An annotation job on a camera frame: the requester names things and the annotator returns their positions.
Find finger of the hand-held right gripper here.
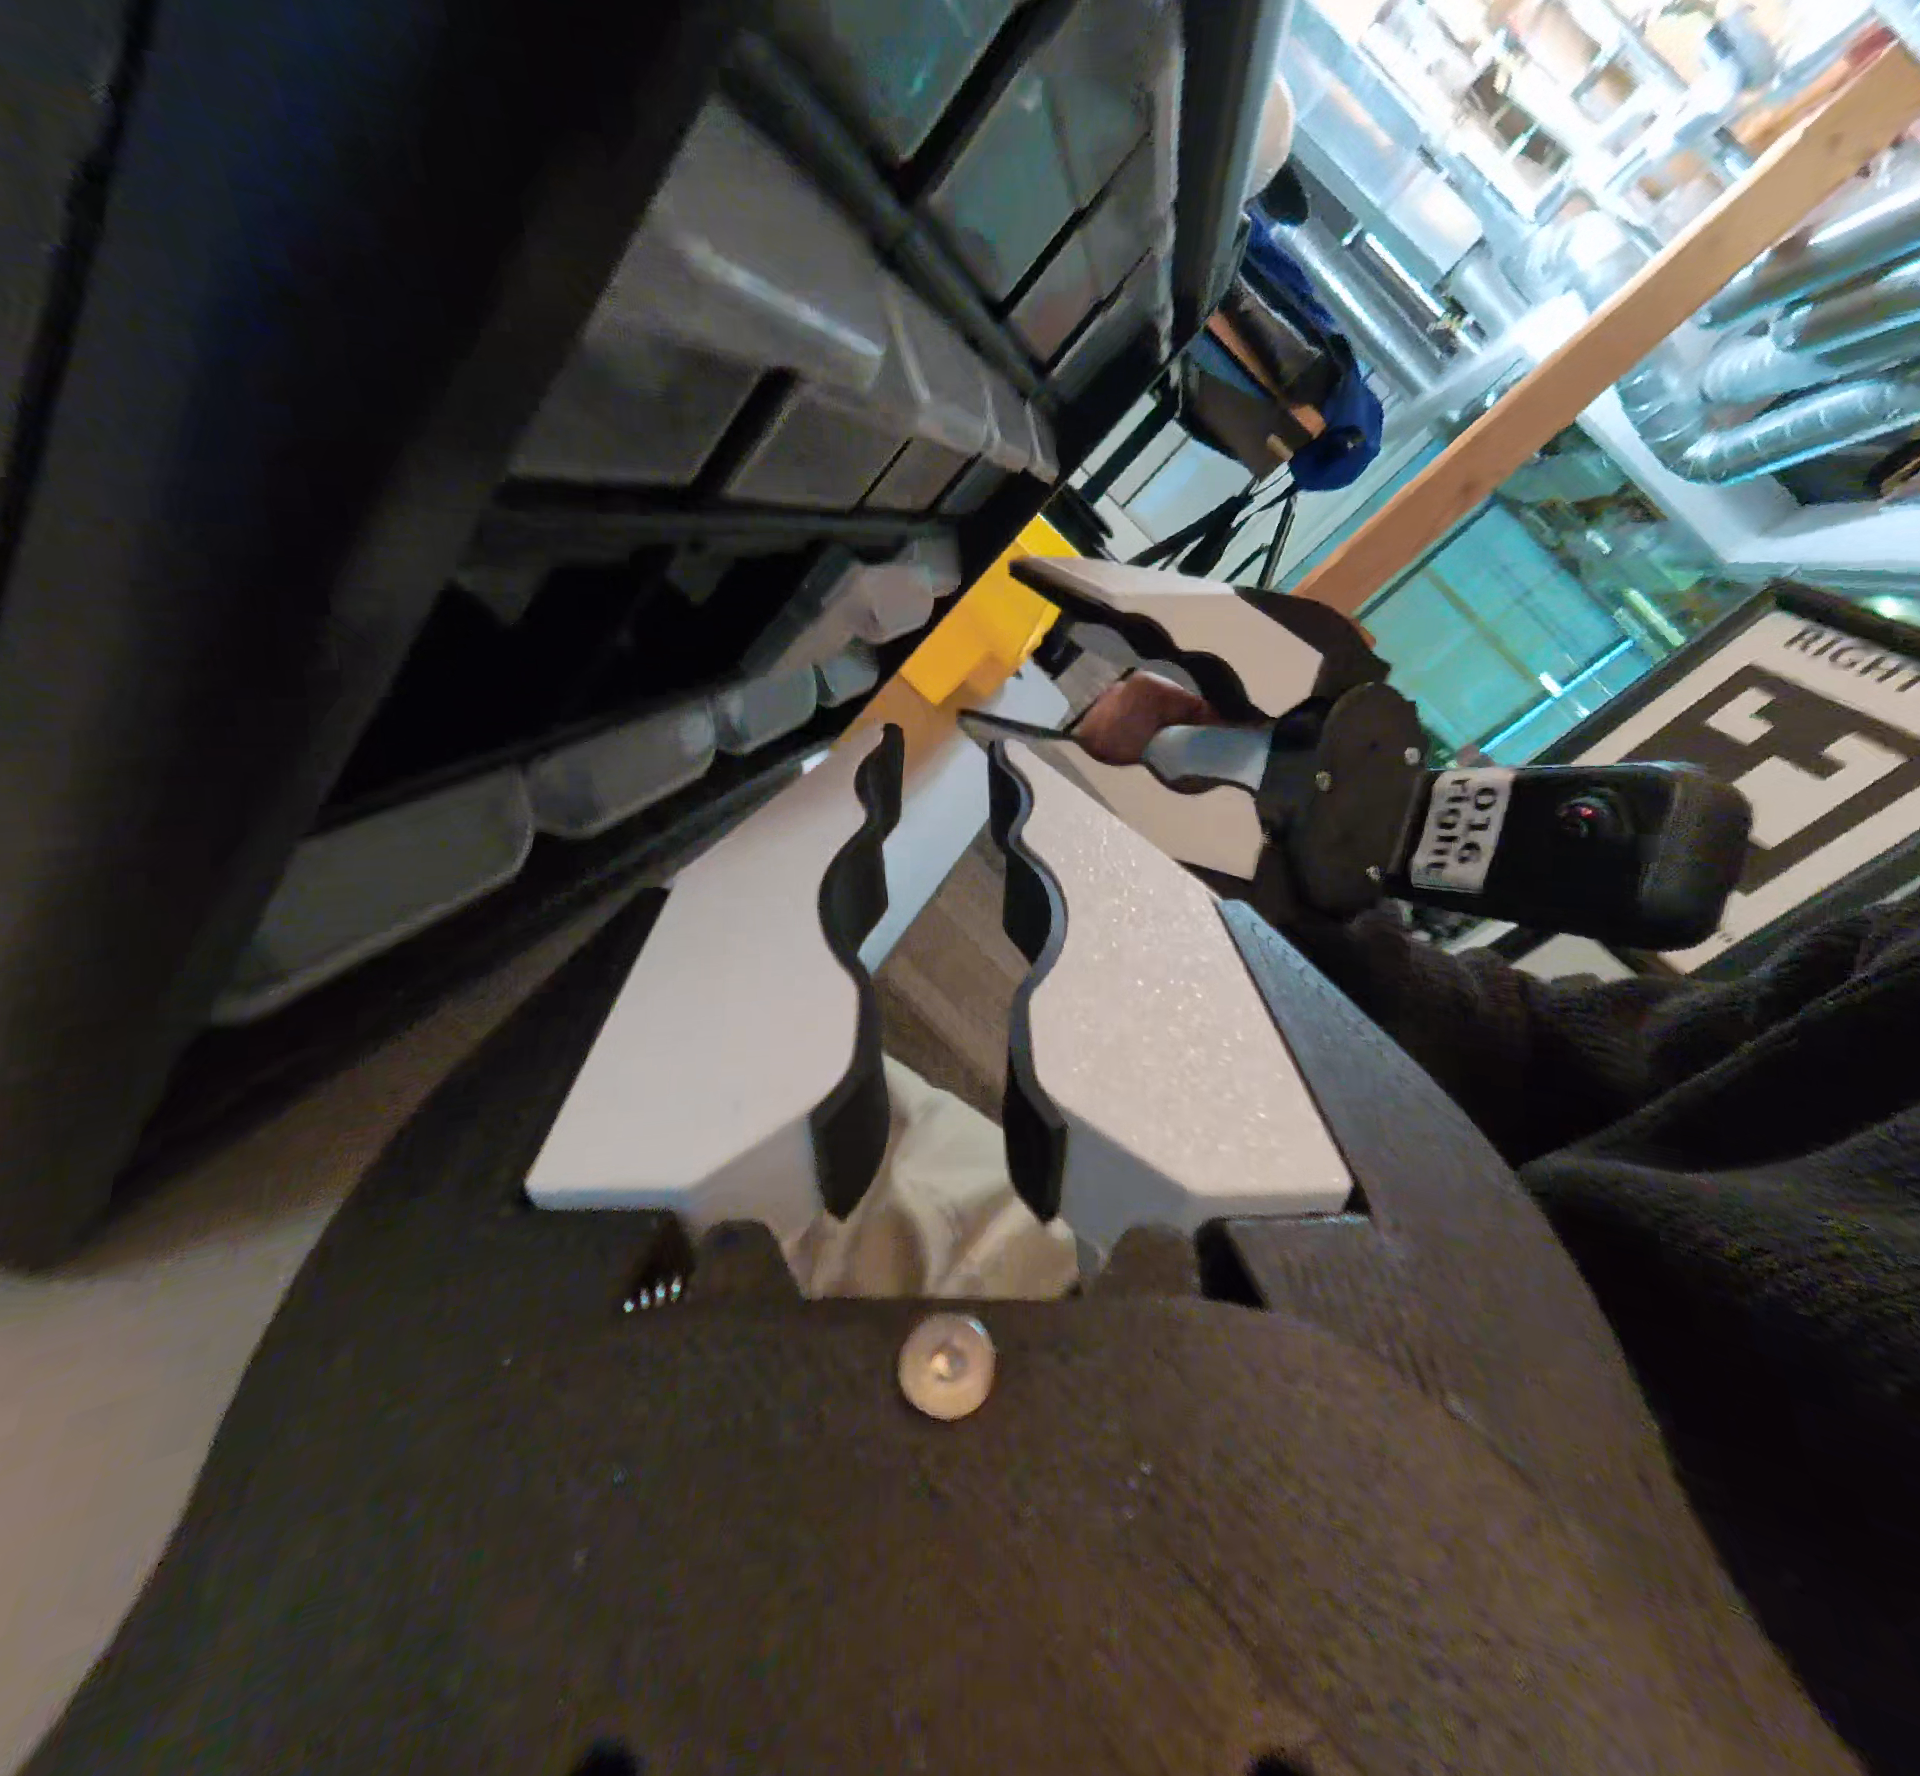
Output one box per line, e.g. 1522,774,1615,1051
958,710,1276,883
1009,552,1334,729

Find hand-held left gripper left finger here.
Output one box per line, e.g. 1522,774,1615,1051
526,723,909,1231

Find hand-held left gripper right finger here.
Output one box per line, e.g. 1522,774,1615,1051
985,740,1356,1260

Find yellow plastic bin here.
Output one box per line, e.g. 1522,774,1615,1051
899,517,1081,715

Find rows of clear cabinet drawers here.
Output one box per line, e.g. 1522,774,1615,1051
210,0,1204,1027

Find black drawer cabinet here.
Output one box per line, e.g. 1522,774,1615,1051
0,0,1330,1275

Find grey desk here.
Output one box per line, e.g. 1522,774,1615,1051
0,716,1022,1716

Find person's right hand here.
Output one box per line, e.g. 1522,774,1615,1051
1074,672,1225,764

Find black framed marker sign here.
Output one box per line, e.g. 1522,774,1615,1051
1500,581,1920,973

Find blue jacket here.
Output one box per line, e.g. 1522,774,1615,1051
1186,209,1386,494

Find person's black knit sweater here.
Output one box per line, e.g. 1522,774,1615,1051
1318,891,1920,1776

